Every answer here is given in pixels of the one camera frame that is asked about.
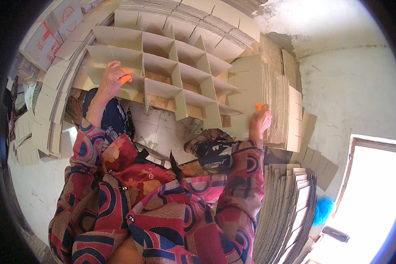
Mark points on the person's left hand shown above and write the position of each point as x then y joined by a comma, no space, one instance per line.
110,81

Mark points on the person's right hand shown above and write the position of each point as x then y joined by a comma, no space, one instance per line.
260,122

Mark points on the single cardboard sheet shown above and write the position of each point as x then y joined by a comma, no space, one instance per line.
247,89

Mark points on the assembled cardboard divider grid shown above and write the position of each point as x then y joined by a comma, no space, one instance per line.
171,71

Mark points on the stack of upright cardboard strips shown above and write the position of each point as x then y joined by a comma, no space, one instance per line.
280,112

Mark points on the long pile of notched strips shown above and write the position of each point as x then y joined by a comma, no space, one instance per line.
54,99

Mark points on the white cartons with red print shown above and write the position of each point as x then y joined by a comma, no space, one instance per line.
48,36

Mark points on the tall stack of folded cardboard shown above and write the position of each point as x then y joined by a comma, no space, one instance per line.
283,214

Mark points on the heap of cardboard scraps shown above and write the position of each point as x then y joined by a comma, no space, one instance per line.
23,132

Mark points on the blue plastic bag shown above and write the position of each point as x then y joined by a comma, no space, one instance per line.
323,211

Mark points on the dark bottle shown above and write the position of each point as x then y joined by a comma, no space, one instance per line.
336,234

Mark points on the person's body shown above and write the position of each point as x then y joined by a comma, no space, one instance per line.
158,211

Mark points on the brown cardboard pieces against wall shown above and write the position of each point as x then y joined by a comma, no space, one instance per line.
320,168

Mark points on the wooden door frame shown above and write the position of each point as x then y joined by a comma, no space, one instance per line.
346,171

